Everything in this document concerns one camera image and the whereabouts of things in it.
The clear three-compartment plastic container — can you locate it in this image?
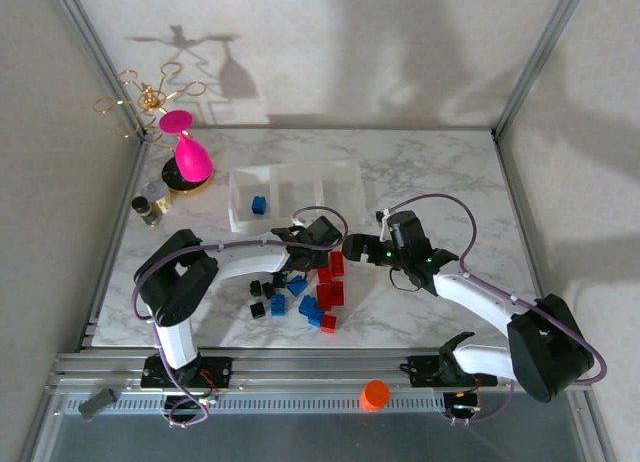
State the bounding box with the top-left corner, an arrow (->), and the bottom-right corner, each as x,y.
227,159 -> 369,233

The orange plastic cylinder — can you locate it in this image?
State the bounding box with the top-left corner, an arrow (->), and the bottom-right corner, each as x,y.
359,379 -> 391,413

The pink wine glass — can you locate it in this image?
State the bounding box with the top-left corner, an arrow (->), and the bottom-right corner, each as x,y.
158,109 -> 215,183

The clear round glass jar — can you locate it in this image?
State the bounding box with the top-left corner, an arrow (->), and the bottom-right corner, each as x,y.
140,180 -> 174,214

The small dark bottle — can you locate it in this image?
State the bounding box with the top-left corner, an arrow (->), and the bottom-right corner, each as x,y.
130,195 -> 162,229

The grey rectangular block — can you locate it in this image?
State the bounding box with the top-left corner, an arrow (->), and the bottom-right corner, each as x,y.
77,387 -> 119,422

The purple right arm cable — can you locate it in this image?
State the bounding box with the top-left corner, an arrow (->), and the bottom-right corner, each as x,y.
377,192 -> 609,427

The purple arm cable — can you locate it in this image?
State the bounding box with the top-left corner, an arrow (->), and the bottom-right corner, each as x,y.
377,192 -> 609,427
130,205 -> 350,429

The aluminium front frame rail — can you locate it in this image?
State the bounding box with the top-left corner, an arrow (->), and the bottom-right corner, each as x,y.
44,349 -> 596,396

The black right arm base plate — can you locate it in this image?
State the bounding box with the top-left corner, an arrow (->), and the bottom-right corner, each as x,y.
399,354 -> 499,389

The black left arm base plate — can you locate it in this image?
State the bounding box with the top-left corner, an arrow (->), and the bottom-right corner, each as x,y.
140,355 -> 234,389

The aluminium side rail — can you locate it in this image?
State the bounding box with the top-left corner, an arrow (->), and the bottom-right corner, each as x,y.
77,134 -> 151,353
492,131 -> 547,303

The slotted grey cable duct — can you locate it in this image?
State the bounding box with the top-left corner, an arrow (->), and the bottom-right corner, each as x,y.
58,394 -> 451,416

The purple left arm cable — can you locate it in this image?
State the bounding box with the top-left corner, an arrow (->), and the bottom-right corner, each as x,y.
130,205 -> 350,429

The gold wire glass rack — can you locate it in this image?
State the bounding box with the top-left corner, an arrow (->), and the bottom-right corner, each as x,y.
94,69 -> 217,196

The aluminium frame post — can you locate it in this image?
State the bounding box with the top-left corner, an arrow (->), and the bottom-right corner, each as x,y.
492,0 -> 594,141
47,0 -> 151,141

